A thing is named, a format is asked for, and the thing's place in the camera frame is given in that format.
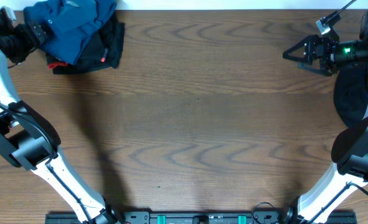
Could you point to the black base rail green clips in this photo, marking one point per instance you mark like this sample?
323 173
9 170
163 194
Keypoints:
260 215

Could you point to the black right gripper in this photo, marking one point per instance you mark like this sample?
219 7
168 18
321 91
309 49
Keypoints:
312 42

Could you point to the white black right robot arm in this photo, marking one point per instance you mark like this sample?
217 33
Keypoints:
348 171

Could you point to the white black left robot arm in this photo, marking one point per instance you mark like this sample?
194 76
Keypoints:
28 140

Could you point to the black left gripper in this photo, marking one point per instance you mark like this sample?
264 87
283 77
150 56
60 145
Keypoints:
28 46

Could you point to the black garment at right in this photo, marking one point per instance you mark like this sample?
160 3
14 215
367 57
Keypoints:
351 94

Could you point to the black folded garment red trim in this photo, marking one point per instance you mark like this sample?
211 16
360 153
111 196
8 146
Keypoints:
104 50

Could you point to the blue polo shirt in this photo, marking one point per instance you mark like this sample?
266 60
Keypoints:
70 24

